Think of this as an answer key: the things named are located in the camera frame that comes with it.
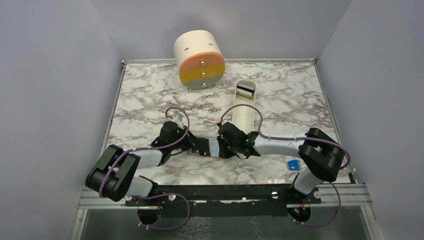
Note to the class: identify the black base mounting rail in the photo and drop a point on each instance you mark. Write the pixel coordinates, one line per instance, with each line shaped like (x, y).
(241, 200)

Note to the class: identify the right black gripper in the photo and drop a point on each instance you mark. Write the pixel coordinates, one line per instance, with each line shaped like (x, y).
(223, 153)

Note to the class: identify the round drawer cabinet orange yellow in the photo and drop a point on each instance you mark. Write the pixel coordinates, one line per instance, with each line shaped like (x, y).
(199, 60)

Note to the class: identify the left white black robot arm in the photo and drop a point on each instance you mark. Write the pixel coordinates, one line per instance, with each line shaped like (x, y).
(113, 175)

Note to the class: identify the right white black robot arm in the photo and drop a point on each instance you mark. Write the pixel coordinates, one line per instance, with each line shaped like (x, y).
(320, 153)

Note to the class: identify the aluminium table frame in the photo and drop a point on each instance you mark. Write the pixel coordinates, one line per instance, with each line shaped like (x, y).
(290, 94)

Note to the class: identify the cards stack in tray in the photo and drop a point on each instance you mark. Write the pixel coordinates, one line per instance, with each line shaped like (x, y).
(244, 90)

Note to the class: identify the brown leather card holder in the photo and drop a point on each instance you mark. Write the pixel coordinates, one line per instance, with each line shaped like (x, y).
(214, 148)

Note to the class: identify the small blue object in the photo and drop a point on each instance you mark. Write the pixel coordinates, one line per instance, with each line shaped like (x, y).
(294, 165)

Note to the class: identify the long white oval tray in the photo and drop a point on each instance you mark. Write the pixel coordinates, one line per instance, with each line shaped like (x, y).
(243, 116)

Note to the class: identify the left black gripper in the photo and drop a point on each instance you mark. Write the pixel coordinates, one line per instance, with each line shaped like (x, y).
(190, 140)

